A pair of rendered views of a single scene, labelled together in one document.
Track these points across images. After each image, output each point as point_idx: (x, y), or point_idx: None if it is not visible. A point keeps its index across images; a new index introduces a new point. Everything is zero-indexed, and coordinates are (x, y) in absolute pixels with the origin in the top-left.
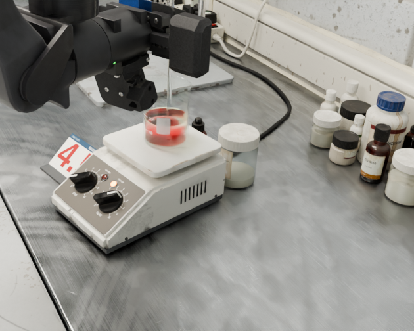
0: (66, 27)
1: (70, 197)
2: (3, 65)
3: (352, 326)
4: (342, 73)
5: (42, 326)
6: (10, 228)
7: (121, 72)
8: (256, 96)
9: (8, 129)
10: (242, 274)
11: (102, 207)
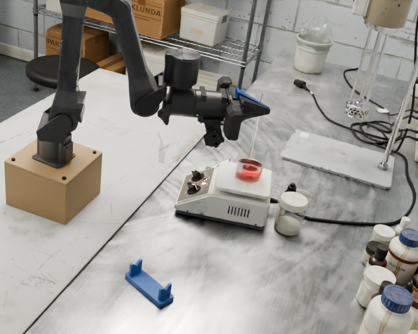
0: (163, 87)
1: (187, 180)
2: (129, 91)
3: (223, 309)
4: None
5: (117, 216)
6: (158, 180)
7: (202, 121)
8: (386, 205)
9: (220, 144)
10: (214, 259)
11: (188, 190)
